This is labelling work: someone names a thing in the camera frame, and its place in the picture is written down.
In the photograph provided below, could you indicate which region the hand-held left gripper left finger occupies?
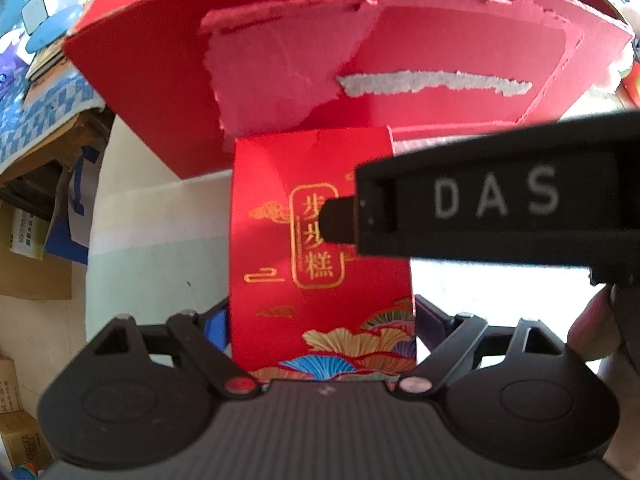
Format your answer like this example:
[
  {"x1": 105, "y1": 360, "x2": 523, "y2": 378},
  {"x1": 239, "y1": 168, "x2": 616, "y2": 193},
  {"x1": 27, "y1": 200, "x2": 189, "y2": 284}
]
[{"x1": 85, "y1": 297, "x2": 261, "y2": 398}]

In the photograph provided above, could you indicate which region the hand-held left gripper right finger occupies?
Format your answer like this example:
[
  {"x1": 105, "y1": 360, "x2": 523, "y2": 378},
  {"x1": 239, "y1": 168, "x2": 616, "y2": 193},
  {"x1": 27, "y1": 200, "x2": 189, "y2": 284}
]
[{"x1": 400, "y1": 294, "x2": 568, "y2": 398}]

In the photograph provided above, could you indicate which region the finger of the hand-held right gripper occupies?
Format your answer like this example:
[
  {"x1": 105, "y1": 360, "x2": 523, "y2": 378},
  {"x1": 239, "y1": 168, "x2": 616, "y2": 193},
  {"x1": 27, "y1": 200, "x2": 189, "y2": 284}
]
[{"x1": 320, "y1": 195, "x2": 363, "y2": 250}]

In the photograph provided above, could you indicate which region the small red gift box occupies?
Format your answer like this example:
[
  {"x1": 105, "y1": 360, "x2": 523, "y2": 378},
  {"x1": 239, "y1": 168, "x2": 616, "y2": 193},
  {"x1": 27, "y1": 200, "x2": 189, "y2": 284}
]
[{"x1": 227, "y1": 125, "x2": 418, "y2": 387}]

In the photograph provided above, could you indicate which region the large red cardboard box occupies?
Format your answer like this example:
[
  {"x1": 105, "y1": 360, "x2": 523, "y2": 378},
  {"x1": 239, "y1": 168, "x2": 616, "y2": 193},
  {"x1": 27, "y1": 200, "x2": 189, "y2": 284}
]
[{"x1": 62, "y1": 0, "x2": 636, "y2": 181}]

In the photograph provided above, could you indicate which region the person's right hand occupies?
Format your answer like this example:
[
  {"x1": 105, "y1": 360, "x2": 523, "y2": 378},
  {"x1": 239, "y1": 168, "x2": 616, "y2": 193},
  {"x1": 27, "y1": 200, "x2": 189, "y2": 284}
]
[{"x1": 565, "y1": 286, "x2": 640, "y2": 462}]

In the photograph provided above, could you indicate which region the blue and white paper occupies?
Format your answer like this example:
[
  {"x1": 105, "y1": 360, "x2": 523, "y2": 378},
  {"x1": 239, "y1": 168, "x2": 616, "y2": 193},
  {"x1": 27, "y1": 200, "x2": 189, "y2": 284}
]
[{"x1": 44, "y1": 140, "x2": 105, "y2": 267}]

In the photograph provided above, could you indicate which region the colourful packet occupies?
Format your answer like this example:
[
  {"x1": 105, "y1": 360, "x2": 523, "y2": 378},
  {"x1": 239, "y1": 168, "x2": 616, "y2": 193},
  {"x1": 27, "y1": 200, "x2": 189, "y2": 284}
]
[{"x1": 616, "y1": 55, "x2": 640, "y2": 111}]

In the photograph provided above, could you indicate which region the brown cardboard box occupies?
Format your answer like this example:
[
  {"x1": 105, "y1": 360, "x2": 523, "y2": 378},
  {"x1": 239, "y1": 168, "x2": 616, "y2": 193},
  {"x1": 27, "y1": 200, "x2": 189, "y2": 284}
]
[{"x1": 0, "y1": 199, "x2": 75, "y2": 302}]

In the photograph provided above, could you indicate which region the small printed cardboard box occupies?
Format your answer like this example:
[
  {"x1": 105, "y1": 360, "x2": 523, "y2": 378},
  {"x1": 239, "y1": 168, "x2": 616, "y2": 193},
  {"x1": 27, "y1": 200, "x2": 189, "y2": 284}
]
[{"x1": 0, "y1": 407, "x2": 55, "y2": 475}]

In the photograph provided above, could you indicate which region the wooden furniture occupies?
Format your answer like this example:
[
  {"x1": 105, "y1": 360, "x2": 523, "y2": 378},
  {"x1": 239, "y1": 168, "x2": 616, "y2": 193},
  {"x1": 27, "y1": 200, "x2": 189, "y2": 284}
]
[{"x1": 0, "y1": 112, "x2": 110, "y2": 206}]

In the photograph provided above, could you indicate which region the blue checkered cloth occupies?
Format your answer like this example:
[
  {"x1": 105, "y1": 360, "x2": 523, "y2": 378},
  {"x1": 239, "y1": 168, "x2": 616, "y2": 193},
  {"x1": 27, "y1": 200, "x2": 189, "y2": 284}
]
[{"x1": 0, "y1": 67, "x2": 108, "y2": 170}]

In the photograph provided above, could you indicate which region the blue oval item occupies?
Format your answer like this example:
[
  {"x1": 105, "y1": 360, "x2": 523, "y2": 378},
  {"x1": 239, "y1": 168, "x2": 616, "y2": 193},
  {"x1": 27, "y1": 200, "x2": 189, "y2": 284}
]
[{"x1": 22, "y1": 2, "x2": 83, "y2": 55}]

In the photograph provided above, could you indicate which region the white card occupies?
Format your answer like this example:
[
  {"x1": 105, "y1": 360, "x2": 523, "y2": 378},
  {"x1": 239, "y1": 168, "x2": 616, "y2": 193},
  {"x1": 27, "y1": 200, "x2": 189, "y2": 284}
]
[{"x1": 20, "y1": 0, "x2": 52, "y2": 32}]

